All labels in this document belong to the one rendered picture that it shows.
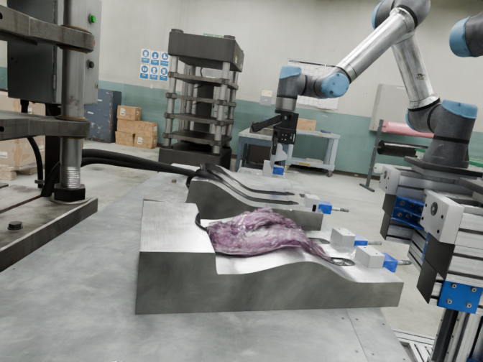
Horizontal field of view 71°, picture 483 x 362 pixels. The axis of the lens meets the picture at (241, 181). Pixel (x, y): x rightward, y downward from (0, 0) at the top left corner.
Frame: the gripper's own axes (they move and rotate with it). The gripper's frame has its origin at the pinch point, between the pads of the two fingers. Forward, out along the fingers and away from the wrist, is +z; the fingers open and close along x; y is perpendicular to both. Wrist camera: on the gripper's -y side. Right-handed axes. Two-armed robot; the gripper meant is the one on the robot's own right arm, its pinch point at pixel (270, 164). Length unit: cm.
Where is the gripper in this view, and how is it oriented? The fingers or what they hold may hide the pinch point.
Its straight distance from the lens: 127.7
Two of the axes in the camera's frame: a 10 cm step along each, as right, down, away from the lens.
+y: 9.9, 1.4, -0.2
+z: -1.3, 9.7, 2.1
